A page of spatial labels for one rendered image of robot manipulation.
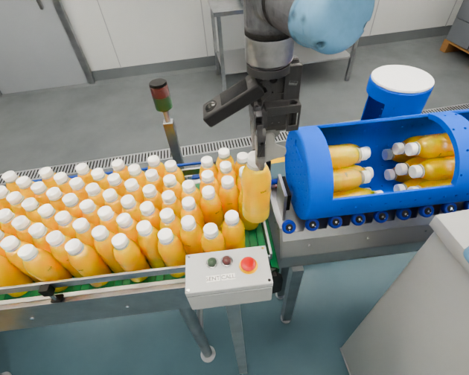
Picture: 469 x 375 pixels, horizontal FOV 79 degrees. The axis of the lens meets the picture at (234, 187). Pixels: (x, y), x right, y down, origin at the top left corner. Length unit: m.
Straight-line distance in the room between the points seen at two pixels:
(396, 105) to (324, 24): 1.27
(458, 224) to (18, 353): 2.12
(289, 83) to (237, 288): 0.44
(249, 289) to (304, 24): 0.54
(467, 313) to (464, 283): 0.07
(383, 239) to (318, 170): 0.43
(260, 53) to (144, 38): 3.73
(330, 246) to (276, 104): 0.64
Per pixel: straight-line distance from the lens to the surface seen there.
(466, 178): 0.99
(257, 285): 0.68
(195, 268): 0.71
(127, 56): 4.26
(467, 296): 0.87
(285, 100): 0.52
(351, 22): 0.35
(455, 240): 0.81
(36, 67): 4.55
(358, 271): 2.03
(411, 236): 1.16
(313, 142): 0.80
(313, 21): 0.33
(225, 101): 0.50
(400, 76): 1.68
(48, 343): 2.12
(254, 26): 0.45
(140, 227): 0.83
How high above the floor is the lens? 1.72
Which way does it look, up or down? 47 degrees down
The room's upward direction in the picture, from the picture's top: 5 degrees counter-clockwise
